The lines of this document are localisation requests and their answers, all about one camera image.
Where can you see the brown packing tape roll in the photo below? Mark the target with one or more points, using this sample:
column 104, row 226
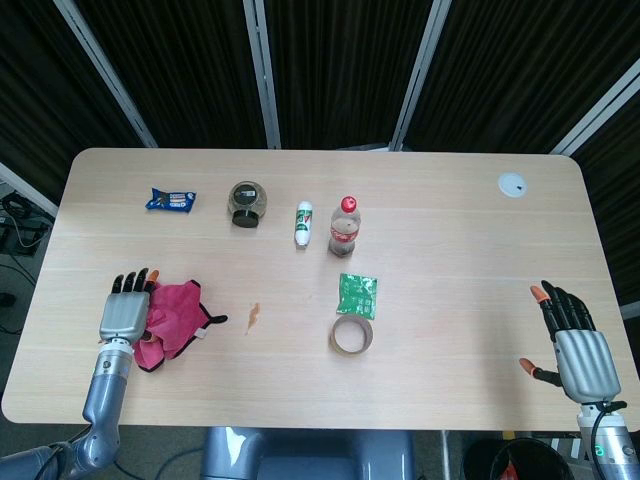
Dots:
column 332, row 341

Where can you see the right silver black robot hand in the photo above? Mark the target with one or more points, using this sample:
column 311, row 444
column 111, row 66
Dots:
column 587, row 360

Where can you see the black trash bin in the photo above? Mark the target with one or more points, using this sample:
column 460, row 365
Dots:
column 480, row 460

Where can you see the glass jar with black lid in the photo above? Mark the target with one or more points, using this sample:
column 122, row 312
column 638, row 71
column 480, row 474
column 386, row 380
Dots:
column 247, row 200

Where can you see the green snack sachet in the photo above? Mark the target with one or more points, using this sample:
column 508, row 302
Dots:
column 356, row 295

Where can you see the brown liquid stain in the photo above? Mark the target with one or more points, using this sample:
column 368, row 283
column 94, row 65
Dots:
column 252, row 316

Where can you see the black fabric partition panel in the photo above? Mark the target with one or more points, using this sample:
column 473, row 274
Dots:
column 620, row 200
column 345, row 75
column 40, row 100
column 525, row 65
column 185, row 75

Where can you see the grey partition frame post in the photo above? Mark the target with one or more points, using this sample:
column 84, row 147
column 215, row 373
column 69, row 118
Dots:
column 30, row 192
column 106, row 75
column 595, row 120
column 263, row 75
column 419, row 75

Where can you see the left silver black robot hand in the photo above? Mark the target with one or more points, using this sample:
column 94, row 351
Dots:
column 120, row 315

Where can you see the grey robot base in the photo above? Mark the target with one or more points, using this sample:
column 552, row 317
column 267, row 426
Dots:
column 300, row 460

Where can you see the red plastic trash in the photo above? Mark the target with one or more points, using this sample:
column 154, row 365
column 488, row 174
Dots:
column 511, row 470

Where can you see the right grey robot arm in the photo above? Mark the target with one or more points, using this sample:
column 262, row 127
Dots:
column 615, row 445

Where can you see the cola bottle with red cap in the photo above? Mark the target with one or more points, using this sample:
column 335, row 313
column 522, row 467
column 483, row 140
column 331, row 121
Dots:
column 344, row 232

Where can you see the pink cloth with black trim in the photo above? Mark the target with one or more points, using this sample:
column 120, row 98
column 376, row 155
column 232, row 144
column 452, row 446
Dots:
column 175, row 310

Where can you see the small white green bottle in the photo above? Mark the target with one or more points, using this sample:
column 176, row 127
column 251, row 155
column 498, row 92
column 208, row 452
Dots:
column 303, row 222

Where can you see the blue cookie packet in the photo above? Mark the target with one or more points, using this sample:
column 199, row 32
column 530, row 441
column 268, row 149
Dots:
column 170, row 201

